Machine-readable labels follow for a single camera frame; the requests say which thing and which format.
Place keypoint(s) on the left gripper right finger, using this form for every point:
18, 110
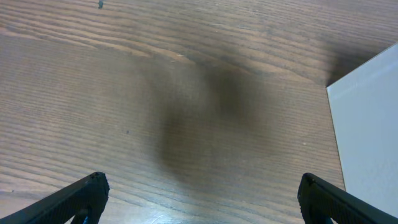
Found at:
322, 203

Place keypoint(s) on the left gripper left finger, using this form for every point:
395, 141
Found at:
82, 202

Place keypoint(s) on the white cardboard box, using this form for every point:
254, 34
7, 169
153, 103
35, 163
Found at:
362, 95

